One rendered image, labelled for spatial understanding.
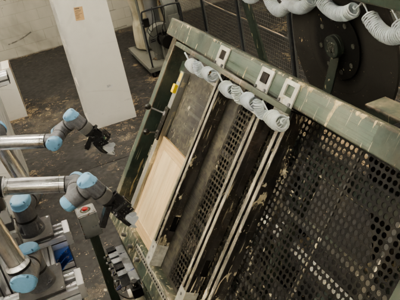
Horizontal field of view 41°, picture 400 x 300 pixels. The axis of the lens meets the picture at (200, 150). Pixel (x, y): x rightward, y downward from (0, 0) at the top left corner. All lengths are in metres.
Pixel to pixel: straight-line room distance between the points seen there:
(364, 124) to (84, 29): 5.04
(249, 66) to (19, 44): 8.84
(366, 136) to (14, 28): 9.57
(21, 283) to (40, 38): 8.67
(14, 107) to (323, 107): 6.34
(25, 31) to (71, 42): 4.48
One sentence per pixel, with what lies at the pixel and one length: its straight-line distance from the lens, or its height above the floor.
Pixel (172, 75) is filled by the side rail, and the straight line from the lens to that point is 3.31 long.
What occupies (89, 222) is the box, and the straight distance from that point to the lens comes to 3.47.
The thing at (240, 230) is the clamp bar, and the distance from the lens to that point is 2.22.
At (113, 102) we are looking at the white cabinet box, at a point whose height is 0.27.
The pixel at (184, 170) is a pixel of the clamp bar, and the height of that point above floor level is 1.36.
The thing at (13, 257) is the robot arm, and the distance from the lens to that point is 2.56.
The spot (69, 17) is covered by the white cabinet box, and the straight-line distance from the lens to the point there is 6.45.
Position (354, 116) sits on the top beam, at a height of 1.91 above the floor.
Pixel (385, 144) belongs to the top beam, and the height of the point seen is 1.88.
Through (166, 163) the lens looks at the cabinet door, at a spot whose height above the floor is 1.27.
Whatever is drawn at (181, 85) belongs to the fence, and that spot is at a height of 1.62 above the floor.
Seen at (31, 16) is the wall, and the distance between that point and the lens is 10.89.
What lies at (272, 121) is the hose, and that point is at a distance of 1.95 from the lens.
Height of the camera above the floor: 2.72
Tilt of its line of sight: 28 degrees down
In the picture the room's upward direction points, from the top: 12 degrees counter-clockwise
